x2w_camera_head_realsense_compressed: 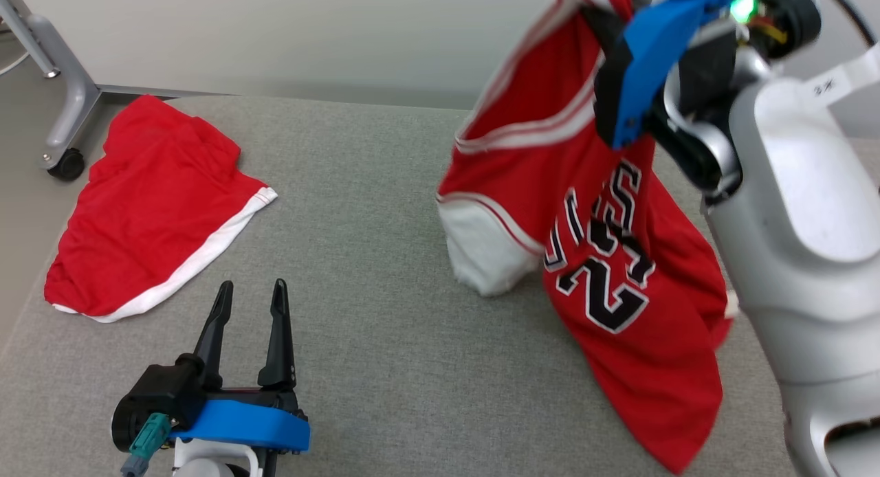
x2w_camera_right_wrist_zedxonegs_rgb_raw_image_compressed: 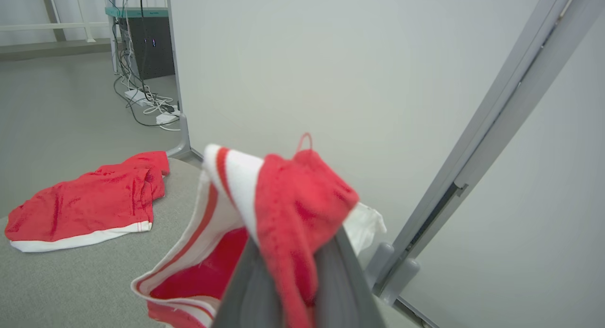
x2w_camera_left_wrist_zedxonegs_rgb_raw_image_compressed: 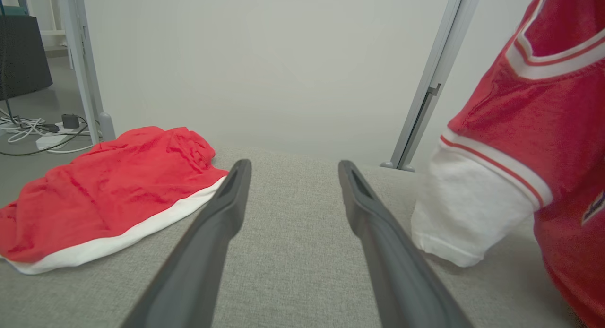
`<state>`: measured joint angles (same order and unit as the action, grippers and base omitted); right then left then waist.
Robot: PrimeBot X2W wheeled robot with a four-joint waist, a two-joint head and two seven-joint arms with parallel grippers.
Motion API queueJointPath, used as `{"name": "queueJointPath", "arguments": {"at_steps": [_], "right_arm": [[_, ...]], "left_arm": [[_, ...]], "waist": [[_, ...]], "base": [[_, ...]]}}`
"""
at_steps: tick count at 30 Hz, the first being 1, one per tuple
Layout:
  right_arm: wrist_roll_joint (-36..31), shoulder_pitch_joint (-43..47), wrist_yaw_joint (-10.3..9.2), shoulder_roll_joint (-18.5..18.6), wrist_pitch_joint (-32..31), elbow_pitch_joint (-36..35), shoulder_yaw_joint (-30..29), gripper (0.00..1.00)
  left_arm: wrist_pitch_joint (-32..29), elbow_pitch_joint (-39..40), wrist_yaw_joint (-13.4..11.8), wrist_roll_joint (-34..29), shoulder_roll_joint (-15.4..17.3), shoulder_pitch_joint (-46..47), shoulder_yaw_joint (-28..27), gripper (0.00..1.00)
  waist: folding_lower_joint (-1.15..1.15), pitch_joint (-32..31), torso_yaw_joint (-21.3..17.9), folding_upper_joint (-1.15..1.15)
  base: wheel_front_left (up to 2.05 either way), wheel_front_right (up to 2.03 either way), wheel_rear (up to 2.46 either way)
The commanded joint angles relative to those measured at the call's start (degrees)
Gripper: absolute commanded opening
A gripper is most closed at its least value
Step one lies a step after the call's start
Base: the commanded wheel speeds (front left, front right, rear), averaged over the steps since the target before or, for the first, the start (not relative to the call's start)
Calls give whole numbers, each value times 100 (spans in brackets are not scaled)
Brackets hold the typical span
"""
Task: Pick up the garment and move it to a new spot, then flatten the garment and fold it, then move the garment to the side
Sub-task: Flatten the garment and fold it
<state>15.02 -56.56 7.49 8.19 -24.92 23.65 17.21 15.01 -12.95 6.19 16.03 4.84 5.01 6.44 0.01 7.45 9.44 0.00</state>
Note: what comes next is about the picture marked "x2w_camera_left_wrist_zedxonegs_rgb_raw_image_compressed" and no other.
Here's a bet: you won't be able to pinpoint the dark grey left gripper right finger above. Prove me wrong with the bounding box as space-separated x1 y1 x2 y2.
337 160 475 328

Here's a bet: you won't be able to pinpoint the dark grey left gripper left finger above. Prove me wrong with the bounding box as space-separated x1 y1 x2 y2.
121 159 252 328

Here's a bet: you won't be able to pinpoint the red Bulls basketball garment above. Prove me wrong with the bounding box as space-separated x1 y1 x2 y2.
410 0 605 328

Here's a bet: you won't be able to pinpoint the red shorts with white hem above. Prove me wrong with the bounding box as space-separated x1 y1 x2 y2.
0 126 230 276

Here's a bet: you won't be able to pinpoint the black cabinet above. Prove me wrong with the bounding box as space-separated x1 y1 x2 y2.
0 14 53 102

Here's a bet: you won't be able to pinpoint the white shelf unit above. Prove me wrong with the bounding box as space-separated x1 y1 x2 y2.
28 0 71 52

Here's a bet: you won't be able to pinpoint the white power strip with cables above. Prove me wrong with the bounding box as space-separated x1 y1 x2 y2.
0 122 91 157

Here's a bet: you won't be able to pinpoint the white cable bundle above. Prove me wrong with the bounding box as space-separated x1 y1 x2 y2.
0 114 58 144

